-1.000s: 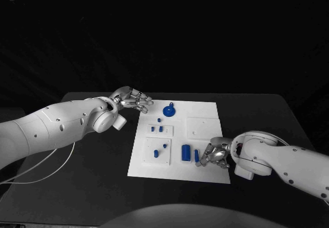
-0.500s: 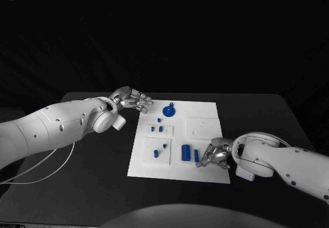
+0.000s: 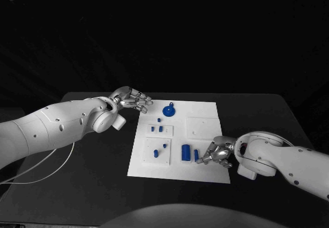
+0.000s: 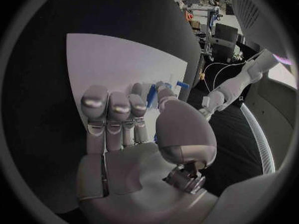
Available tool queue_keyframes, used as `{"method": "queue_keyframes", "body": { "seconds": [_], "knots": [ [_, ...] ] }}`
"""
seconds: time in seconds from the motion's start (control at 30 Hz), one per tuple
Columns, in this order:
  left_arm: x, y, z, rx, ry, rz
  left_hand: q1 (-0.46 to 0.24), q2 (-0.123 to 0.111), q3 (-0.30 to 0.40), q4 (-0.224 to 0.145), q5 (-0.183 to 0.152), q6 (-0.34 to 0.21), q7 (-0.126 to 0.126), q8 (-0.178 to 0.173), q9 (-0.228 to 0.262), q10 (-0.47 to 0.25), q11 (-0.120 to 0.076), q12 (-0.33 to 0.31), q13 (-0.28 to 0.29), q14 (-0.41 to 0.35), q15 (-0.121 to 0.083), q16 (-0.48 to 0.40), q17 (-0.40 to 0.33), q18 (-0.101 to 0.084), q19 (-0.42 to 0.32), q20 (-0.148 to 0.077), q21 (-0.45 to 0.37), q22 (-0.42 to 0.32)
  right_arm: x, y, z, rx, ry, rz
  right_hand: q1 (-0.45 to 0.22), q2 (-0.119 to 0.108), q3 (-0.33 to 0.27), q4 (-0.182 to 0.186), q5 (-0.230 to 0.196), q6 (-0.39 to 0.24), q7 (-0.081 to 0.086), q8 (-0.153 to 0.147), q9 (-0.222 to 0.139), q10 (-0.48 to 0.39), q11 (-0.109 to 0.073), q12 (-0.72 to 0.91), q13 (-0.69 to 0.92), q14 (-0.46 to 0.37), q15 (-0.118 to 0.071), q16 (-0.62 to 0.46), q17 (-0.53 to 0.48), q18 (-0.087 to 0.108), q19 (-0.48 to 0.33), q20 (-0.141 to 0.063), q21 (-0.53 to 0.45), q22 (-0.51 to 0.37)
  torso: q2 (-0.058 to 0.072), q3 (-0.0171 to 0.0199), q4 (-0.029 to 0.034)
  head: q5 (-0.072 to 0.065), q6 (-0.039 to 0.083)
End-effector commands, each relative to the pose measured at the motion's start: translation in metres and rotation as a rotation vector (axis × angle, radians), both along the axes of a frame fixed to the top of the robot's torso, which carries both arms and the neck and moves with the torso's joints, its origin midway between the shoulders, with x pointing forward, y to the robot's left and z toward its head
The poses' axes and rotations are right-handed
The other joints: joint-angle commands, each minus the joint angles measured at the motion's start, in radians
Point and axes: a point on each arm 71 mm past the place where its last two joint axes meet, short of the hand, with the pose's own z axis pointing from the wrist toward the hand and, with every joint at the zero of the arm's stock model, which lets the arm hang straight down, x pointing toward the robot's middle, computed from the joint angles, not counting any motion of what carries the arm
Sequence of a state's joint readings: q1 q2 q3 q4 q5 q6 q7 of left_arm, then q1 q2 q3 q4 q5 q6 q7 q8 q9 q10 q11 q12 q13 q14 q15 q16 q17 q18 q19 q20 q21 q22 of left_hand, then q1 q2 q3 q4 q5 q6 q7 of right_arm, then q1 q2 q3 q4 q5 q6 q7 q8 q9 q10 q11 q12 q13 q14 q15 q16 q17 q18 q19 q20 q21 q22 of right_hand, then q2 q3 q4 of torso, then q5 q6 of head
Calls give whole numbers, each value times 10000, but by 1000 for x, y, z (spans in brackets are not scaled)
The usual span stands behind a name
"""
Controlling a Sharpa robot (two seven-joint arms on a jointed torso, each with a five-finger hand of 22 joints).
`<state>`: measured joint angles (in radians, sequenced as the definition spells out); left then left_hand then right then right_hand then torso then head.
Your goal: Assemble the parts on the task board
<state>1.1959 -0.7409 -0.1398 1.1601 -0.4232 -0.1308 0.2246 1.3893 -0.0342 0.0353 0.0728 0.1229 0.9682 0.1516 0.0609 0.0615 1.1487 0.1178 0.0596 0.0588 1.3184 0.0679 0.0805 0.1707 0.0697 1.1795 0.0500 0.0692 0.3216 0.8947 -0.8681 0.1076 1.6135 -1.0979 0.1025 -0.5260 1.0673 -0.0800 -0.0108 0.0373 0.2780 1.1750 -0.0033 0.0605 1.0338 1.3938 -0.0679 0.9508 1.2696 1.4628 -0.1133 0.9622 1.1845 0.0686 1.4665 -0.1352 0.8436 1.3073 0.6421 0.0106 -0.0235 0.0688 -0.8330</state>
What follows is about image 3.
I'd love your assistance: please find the white task board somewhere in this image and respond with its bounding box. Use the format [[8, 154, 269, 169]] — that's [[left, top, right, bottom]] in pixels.
[[126, 99, 230, 184]]

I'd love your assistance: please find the white cable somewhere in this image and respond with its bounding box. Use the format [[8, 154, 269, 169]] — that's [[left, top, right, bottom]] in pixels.
[[0, 142, 74, 185], [0, 148, 57, 184]]

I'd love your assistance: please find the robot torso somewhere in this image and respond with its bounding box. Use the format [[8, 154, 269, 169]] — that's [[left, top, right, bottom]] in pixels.
[[97, 203, 288, 228]]

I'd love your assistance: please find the blue gear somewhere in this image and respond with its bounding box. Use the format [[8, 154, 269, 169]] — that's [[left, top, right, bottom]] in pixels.
[[161, 102, 177, 118]]

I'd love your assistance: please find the large blue cylinder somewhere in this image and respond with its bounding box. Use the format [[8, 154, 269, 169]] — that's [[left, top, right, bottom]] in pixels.
[[180, 144, 191, 162]]

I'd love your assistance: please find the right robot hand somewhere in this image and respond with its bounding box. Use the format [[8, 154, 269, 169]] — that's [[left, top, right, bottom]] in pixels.
[[194, 135, 236, 169]]

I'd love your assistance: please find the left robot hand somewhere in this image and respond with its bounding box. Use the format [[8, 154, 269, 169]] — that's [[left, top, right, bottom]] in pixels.
[[108, 85, 154, 114]]

